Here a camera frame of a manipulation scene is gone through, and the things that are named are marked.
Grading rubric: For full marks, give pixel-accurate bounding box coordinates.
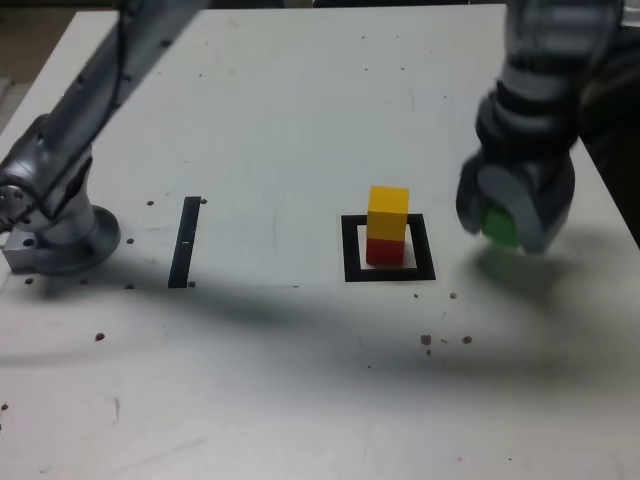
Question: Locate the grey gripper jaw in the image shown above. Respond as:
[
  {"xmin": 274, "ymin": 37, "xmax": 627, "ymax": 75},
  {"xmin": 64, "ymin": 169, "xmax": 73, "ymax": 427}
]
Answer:
[
  {"xmin": 455, "ymin": 154, "xmax": 490, "ymax": 236},
  {"xmin": 477, "ymin": 155, "xmax": 577, "ymax": 255}
]

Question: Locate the green cube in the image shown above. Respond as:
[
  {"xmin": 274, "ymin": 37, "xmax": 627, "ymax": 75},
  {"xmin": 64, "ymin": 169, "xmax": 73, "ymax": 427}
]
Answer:
[{"xmin": 479, "ymin": 206, "xmax": 522, "ymax": 250}]

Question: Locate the yellow cube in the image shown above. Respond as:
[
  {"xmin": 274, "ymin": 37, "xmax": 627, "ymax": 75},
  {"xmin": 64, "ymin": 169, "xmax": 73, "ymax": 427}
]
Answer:
[{"xmin": 366, "ymin": 185, "xmax": 412, "ymax": 243}]

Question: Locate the red cube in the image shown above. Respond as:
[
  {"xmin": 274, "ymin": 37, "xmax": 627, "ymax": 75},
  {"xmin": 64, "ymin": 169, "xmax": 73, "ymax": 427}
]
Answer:
[{"xmin": 365, "ymin": 236, "xmax": 406, "ymax": 267}]

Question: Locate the black tape square outline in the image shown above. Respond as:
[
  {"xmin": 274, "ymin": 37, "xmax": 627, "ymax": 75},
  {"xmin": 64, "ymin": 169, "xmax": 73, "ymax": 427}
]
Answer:
[{"xmin": 340, "ymin": 213, "xmax": 437, "ymax": 284}]

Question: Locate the person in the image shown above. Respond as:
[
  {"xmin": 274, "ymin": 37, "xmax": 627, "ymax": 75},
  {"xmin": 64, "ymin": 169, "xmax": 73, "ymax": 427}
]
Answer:
[{"xmin": 574, "ymin": 0, "xmax": 640, "ymax": 249}]

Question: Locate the black tape strip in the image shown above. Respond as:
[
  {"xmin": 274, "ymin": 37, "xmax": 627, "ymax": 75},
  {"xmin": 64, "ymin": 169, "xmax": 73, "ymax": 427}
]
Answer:
[{"xmin": 167, "ymin": 195, "xmax": 202, "ymax": 290}]

